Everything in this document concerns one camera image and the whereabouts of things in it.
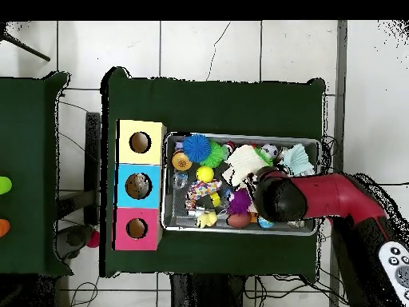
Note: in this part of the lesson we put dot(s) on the yellow ball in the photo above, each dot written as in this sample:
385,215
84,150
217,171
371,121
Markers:
204,174

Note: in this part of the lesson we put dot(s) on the clear mesh bin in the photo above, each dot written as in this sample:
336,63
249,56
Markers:
179,219

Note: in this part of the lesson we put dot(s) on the blue spiky ball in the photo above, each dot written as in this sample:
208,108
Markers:
196,147

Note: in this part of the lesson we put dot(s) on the wooden box with three holes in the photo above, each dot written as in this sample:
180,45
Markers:
153,198

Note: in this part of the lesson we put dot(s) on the small green spiky ball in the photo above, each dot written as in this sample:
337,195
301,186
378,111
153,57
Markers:
215,156

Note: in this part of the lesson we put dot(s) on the soccer ball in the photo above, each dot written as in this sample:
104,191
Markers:
270,150

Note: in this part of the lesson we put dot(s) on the black tripod leg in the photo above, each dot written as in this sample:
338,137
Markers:
25,48

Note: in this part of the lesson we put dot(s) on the dark green table cloth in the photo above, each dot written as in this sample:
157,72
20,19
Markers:
223,108

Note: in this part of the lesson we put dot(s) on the lime green object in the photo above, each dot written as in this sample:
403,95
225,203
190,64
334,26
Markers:
3,185

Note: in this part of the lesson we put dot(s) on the yellow toy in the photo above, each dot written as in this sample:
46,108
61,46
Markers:
206,220

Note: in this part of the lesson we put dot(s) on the small crushed clear bottle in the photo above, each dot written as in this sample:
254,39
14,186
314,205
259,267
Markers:
180,180

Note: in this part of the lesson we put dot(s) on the crushed clear plastic bottle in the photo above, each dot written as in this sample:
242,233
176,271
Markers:
139,186

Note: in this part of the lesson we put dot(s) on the small red ball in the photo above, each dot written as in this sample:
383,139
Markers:
93,239

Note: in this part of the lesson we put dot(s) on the toy burger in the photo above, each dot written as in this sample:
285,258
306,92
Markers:
181,161

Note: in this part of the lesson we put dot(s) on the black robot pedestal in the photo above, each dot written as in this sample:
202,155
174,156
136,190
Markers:
207,292

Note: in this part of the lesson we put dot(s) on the cream waffle cloth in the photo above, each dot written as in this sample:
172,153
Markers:
243,163

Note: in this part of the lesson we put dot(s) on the orange object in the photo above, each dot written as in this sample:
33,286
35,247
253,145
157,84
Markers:
3,227

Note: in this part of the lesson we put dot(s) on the purple spiky ball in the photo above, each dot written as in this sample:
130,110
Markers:
239,202

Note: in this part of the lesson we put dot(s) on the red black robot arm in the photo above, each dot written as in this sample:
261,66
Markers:
335,195

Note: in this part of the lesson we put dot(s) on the green cloth side table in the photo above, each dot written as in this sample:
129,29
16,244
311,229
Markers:
25,160

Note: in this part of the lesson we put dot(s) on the mint waffle cloth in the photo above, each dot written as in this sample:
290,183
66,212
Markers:
297,158

